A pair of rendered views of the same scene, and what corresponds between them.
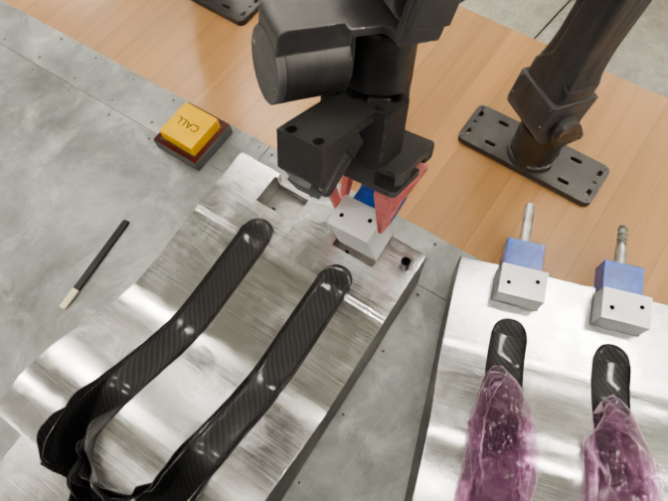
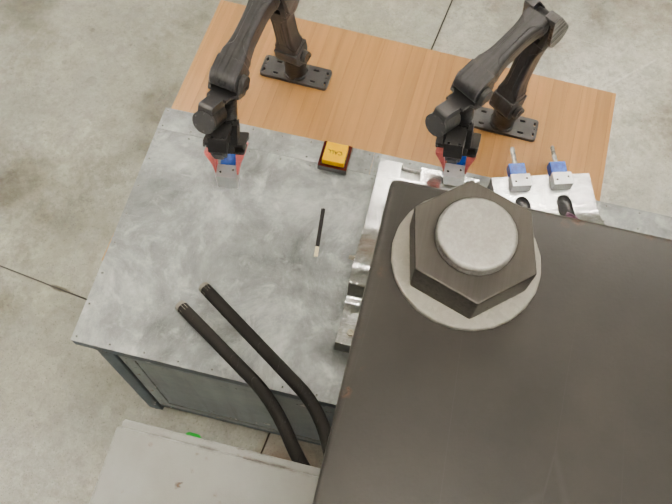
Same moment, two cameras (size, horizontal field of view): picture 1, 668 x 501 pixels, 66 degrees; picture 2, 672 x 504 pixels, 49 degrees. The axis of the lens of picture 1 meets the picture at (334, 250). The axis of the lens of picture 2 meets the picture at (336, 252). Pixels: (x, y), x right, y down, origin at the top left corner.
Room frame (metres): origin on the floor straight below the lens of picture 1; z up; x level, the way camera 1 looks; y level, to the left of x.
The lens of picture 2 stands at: (-0.46, 0.67, 2.52)
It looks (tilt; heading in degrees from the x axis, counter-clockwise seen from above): 65 degrees down; 332
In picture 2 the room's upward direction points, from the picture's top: 3 degrees clockwise
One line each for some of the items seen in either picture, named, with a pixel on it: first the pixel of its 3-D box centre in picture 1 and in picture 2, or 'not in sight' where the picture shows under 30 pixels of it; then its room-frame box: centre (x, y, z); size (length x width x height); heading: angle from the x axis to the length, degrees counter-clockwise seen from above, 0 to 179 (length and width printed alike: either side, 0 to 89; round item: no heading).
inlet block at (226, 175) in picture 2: not in sight; (230, 159); (0.52, 0.46, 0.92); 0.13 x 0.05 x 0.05; 149
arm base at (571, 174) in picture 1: (539, 138); (504, 115); (0.39, -0.29, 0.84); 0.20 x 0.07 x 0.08; 48
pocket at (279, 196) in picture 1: (287, 204); (410, 175); (0.31, 0.05, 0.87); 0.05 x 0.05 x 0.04; 51
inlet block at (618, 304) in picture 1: (618, 275); (556, 167); (0.18, -0.32, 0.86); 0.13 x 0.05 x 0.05; 158
